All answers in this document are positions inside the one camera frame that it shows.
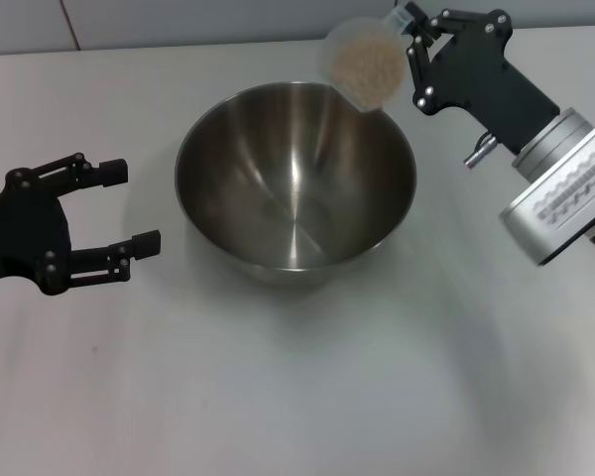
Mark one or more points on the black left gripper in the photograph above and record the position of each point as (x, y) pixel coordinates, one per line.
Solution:
(25, 233)

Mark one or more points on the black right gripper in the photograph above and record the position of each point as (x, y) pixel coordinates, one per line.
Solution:
(481, 74)

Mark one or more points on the clear plastic measuring cup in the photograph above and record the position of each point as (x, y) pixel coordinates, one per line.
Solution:
(362, 64)

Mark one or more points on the stainless steel mixing bowl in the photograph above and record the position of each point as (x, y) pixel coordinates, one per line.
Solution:
(297, 188)

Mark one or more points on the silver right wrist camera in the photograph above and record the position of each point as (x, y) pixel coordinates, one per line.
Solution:
(560, 208)

